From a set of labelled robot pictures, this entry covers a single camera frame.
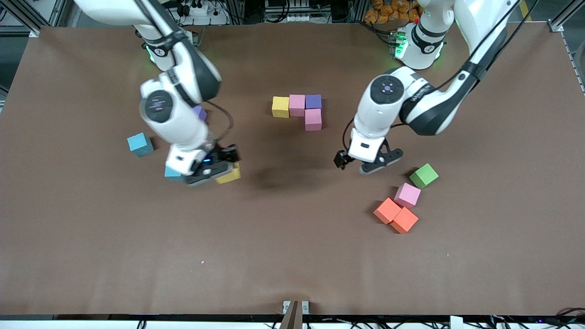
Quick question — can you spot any yellow foam cube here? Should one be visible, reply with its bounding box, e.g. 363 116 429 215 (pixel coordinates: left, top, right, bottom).
215 163 242 185
272 96 290 119

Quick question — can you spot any pink foam cube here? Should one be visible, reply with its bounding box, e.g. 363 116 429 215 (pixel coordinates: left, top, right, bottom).
304 109 323 132
394 182 422 209
289 94 306 117

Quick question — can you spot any orange foam cube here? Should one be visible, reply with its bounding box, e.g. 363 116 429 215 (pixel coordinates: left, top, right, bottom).
373 197 403 225
390 207 419 234

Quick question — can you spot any green foam cube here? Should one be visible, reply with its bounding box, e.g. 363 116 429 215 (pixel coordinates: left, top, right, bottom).
409 163 440 189

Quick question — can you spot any pile of orange objects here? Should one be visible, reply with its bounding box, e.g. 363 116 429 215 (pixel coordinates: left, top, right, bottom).
364 0 423 23

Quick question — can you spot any white power strip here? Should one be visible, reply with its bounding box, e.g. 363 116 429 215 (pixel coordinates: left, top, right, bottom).
176 0 229 26

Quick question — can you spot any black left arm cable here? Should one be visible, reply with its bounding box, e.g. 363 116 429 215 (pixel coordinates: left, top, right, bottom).
342 118 362 156

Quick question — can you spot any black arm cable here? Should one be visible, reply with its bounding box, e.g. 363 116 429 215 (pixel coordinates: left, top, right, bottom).
342 118 362 156
206 101 235 146

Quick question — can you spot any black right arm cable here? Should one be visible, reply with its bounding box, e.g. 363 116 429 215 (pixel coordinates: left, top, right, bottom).
206 101 235 146

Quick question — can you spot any small metal bracket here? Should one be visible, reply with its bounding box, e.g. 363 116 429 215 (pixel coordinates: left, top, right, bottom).
282 300 310 316

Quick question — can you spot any brown wooden post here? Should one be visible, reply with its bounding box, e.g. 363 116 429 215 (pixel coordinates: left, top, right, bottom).
279 300 304 329

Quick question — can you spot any metal table side rail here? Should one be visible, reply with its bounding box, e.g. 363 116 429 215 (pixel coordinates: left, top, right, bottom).
560 32 585 94

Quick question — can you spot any black cable bundle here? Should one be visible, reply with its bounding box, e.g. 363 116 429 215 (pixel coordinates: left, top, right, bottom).
484 308 585 329

